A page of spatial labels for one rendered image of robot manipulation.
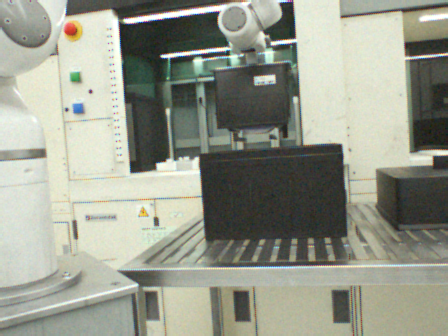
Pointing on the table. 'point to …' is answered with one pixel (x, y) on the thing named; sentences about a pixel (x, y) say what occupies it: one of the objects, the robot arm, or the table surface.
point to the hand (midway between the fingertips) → (251, 48)
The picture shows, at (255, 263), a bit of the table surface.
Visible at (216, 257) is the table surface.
